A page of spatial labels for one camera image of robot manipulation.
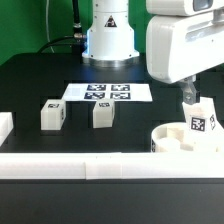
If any black cable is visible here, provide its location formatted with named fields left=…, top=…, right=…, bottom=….
left=37, top=0, right=88, bottom=54

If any white sheet with tags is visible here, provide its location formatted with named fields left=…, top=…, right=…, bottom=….
left=62, top=83, right=153, bottom=102

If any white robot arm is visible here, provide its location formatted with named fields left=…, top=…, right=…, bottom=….
left=82, top=0, right=224, bottom=104

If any white fence rail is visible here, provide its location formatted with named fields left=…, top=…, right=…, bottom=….
left=0, top=112, right=14, bottom=147
left=0, top=152, right=224, bottom=180

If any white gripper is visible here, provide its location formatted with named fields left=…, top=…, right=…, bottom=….
left=146, top=14, right=224, bottom=104

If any white front fence rail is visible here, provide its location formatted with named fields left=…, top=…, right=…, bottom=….
left=0, top=152, right=224, bottom=180

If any white thin cable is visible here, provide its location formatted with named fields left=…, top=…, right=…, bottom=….
left=45, top=0, right=55, bottom=54

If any white left fence rail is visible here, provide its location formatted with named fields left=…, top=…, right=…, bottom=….
left=0, top=112, right=14, bottom=147

